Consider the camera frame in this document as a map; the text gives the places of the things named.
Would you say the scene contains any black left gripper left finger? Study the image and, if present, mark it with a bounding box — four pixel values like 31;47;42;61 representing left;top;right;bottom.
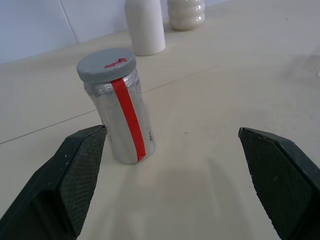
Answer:
0;124;108;240

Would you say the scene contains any white ceramic vase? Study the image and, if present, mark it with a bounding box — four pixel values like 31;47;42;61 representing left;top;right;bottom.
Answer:
124;0;166;57

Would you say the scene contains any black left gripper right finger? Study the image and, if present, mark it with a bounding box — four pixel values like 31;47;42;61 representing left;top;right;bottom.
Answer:
238;126;320;240

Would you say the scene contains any cream ribbed plant pot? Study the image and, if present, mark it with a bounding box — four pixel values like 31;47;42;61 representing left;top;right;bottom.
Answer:
166;0;206;32

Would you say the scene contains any grey rounded object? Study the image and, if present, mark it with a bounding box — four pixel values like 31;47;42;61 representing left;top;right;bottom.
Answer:
76;48;137;83

